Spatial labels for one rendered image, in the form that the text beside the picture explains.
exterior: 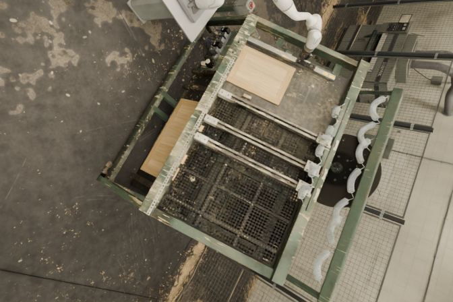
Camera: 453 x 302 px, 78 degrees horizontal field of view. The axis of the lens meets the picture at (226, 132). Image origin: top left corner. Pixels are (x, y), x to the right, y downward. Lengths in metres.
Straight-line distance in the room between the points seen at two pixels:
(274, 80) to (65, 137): 2.03
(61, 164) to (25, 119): 0.51
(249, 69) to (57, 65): 1.71
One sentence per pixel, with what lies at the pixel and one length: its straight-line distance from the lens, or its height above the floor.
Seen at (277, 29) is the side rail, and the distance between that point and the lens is 3.09.
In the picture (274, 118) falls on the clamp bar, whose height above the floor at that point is 1.39.
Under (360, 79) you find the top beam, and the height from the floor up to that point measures 1.89.
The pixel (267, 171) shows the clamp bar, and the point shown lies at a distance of 2.55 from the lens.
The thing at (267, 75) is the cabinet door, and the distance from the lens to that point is 2.85.
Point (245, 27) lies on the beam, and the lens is 3.05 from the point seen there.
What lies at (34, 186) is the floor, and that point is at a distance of 3.01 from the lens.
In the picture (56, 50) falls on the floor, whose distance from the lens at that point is 2.84.
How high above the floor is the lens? 2.69
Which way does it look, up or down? 38 degrees down
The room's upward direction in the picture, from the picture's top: 106 degrees clockwise
